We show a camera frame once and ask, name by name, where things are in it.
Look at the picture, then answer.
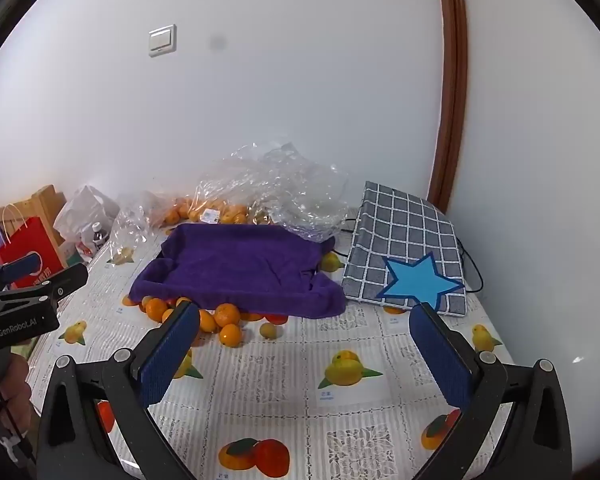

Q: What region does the brown wooden door frame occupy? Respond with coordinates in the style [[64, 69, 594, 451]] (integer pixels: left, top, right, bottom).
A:
[[427, 0, 468, 213]]

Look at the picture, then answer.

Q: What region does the grey checked cushion blue star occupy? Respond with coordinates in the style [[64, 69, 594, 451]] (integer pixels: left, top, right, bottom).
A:
[[341, 181, 468, 317]]

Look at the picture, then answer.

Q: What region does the heap of bagged oranges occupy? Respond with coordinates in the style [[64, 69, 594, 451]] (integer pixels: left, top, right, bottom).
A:
[[160, 197, 273, 227]]

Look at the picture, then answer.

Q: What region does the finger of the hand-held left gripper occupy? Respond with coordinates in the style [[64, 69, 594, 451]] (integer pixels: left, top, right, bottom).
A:
[[0, 253, 42, 286], [0, 263, 90, 311]]

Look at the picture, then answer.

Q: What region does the person's left hand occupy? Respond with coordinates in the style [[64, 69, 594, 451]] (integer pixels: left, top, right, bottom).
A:
[[0, 351, 32, 436]]

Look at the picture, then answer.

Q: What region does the white plastic bag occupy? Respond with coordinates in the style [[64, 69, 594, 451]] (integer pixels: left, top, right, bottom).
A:
[[54, 185, 121, 256]]

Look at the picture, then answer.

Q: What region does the red paper bag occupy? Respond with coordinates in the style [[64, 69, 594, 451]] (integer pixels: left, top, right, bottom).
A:
[[0, 204, 68, 288]]

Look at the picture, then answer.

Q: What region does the large clear plastic bag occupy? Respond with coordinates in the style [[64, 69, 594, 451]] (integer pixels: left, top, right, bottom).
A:
[[150, 141, 351, 243]]

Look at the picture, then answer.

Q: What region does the purple towel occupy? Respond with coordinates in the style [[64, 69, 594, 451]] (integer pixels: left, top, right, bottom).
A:
[[129, 223, 348, 320]]

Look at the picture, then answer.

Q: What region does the black cable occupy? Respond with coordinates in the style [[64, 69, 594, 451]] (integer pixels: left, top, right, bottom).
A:
[[337, 217, 483, 293]]

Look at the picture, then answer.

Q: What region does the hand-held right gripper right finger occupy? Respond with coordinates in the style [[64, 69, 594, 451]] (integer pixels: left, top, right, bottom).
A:
[[408, 302, 573, 480]]

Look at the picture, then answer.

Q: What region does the fruit-printed tablecloth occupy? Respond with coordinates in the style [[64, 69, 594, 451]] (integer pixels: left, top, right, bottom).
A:
[[25, 200, 518, 480]]

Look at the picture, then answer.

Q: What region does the pile of oranges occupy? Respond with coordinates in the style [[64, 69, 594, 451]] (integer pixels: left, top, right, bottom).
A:
[[122, 296, 290, 348]]

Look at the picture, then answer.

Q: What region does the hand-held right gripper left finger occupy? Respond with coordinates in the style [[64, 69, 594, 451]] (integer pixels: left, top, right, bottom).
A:
[[35, 301, 202, 480]]

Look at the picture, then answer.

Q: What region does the white wall switch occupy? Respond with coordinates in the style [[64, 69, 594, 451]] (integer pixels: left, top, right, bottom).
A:
[[148, 24, 177, 58]]

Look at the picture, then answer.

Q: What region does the small clear plastic bag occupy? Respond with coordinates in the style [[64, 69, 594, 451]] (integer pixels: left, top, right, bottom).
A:
[[110, 192, 156, 263]]

